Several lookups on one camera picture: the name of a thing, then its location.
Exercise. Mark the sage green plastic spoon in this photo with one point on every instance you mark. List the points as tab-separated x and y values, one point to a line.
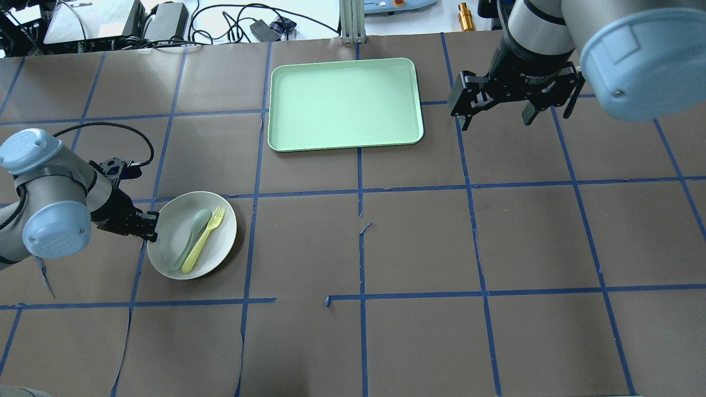
198	223

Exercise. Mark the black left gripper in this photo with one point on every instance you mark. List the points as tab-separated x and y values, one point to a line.
115	207

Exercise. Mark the brass cylinder fitting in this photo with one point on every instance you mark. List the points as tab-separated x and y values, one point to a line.
465	17

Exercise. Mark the black power adapter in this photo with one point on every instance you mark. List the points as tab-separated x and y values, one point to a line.
166	22

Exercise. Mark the blue teach pendant tablet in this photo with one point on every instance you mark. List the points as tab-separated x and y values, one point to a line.
395	6

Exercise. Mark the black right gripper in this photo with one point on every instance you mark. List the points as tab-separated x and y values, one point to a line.
521	71

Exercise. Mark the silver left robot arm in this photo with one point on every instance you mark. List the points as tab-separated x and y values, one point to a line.
62	197

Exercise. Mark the aluminium frame post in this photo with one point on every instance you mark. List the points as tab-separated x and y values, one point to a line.
351	17

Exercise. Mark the yellow plastic fork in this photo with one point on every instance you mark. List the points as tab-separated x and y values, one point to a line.
213	223

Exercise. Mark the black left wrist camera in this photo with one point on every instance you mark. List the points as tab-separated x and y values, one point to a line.
116	170

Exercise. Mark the light green tray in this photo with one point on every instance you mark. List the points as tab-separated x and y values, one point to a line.
344	104

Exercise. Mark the white round plate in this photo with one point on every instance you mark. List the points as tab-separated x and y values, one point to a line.
173	230

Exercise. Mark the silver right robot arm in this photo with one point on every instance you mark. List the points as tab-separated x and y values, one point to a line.
642	59

